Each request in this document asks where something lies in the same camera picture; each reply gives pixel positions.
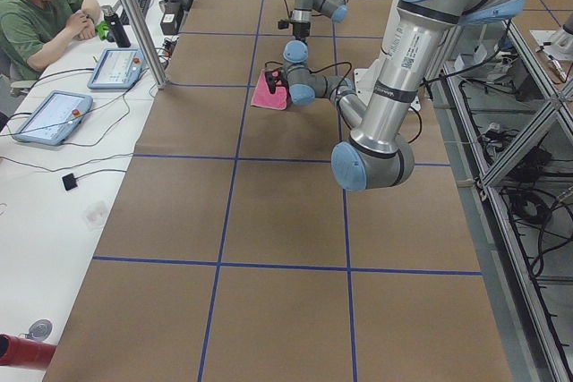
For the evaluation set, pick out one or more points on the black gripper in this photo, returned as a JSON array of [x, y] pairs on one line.
[[300, 31]]

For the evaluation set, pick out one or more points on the pink square towel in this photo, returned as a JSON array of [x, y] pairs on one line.
[[264, 98]]

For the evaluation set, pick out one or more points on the black box with label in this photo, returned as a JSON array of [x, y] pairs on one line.
[[172, 18]]

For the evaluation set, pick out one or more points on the far teach pendant tablet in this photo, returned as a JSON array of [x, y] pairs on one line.
[[117, 69]]

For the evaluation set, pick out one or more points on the teach pendant tablet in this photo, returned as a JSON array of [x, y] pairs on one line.
[[117, 69], [55, 119]]

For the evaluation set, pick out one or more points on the black water bottle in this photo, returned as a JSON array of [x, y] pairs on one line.
[[115, 26]]

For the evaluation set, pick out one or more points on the green object on desk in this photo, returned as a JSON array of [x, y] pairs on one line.
[[102, 30]]

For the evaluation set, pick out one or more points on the brown paper table cover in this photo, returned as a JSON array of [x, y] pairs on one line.
[[231, 254]]

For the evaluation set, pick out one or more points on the near teach pendant tablet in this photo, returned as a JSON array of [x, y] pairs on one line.
[[55, 119]]

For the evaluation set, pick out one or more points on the person in green shirt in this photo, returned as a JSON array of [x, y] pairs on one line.
[[36, 33]]

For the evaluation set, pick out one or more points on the small black square device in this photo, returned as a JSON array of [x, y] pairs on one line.
[[70, 181]]

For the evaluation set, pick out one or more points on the red cylinder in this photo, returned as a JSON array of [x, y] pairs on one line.
[[24, 353]]

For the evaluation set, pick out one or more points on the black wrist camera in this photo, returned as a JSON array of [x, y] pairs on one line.
[[284, 24], [274, 80]]

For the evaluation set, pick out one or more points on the aluminium frame post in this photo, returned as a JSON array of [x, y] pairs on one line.
[[146, 44]]

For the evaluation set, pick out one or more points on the aluminium side frame rail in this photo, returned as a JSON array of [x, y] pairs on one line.
[[511, 109]]

